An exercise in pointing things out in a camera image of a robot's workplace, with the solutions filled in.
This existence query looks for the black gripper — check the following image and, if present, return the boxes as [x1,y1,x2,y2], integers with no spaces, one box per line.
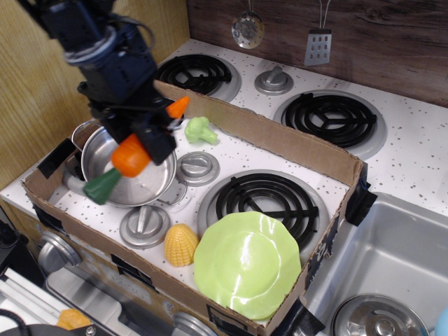
[64,24,184,165]

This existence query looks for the orange toy carrot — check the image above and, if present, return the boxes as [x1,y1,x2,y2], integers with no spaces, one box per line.
[82,96,190,207]

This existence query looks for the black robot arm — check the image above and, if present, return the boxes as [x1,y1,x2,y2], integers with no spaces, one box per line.
[20,1,176,165]

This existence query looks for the light green plastic plate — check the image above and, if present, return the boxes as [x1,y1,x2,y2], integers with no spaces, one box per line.
[194,211,302,321]

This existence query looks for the green toy broccoli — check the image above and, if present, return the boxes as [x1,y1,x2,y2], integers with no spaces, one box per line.
[184,117,218,144]

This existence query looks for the silver knob centre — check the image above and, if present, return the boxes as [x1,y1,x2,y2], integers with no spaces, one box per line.
[176,151,221,187]

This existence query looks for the stainless steel pot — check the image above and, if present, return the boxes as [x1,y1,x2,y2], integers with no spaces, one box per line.
[71,120,184,207]

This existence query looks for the silver knob front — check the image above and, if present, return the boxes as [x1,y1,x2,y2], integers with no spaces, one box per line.
[120,205,171,249]

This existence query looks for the yellow toy corn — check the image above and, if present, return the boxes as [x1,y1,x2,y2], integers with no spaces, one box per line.
[164,224,199,267]

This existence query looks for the silver knob back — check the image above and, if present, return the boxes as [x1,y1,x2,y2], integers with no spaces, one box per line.
[254,66,293,96]

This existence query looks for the hanging slotted metal spoon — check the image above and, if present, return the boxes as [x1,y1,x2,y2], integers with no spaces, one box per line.
[231,1,265,50]

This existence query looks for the front right black burner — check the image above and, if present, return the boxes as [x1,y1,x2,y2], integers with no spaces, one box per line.
[197,169,330,263]

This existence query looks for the silver oven knob left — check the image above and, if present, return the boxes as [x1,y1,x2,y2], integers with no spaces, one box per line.
[38,231,82,274]

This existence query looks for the silver oven knob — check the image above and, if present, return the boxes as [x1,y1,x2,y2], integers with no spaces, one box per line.
[38,231,82,274]
[171,311,217,336]

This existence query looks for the hanging metal spatula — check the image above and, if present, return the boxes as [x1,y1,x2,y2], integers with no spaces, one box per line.
[304,1,333,67]

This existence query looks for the brown cardboard fence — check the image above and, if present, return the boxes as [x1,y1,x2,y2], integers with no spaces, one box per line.
[23,81,367,335]

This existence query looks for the silver oven knob bottom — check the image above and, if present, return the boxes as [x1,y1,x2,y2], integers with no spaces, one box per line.
[171,311,217,336]

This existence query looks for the back right black burner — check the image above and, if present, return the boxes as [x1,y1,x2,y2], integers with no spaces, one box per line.
[273,90,387,160]

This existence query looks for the orange toy piece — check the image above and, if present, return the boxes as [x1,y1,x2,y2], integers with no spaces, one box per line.
[56,309,92,330]

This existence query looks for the grey toy sink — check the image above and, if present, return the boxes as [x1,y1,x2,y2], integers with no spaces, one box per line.
[305,193,447,335]

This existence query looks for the silver pot lid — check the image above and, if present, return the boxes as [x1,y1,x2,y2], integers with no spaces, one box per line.
[330,294,430,336]

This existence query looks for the light blue object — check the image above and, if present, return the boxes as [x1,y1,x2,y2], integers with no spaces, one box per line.
[435,308,448,336]

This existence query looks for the black cable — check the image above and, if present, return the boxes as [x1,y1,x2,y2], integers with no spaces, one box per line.
[0,307,30,336]

